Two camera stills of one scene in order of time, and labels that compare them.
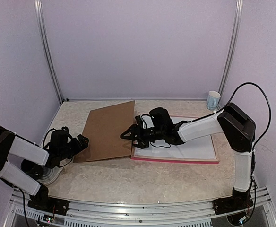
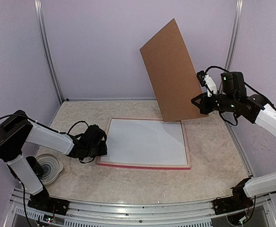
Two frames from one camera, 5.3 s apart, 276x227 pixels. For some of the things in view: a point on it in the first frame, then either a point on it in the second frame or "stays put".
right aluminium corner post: (232, 47) stays put
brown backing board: (103, 129) -> (176, 83)
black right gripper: (134, 129) -> (204, 106)
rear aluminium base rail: (129, 99) stays put
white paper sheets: (201, 148) -> (145, 141)
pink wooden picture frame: (177, 159) -> (146, 143)
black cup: (34, 170) stays put
